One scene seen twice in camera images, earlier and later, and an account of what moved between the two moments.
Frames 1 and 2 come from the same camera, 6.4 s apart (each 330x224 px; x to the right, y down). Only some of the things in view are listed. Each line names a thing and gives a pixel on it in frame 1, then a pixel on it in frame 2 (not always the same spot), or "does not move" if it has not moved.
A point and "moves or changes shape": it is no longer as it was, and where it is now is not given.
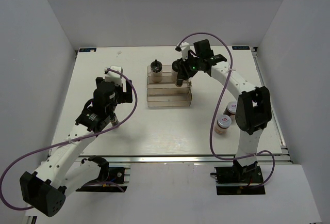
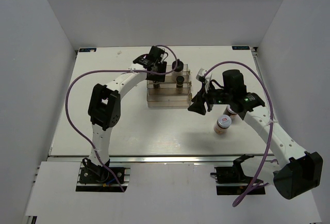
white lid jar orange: (221, 126) does not move
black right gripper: (184, 73) to (198, 106)
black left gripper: (125, 97) to (158, 78)
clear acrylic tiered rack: (166, 93) does not move
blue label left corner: (87, 49) does not move
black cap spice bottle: (179, 82) does not move
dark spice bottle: (114, 120) moves or changes shape
